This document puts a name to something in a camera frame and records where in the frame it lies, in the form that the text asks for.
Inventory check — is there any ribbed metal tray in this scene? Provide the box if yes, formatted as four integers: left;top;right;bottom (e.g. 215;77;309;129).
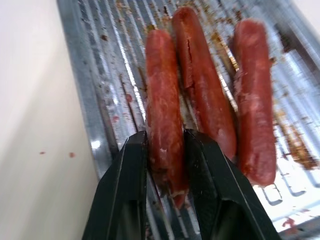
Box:
56;0;320;240

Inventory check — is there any red sausage with frayed end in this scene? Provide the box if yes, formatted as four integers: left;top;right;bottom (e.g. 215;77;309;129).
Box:
144;29;190;209

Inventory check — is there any smooth red sausage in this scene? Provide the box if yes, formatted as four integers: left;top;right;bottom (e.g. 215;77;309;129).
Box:
231;19;278;187

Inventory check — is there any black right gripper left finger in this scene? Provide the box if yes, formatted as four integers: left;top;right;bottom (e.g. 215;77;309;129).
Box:
81;130;148;240

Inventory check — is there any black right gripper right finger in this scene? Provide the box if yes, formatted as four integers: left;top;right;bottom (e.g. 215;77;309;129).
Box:
183;128;283;240

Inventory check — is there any red sausage with split skin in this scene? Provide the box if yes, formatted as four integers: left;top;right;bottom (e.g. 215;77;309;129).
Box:
171;6;238;161

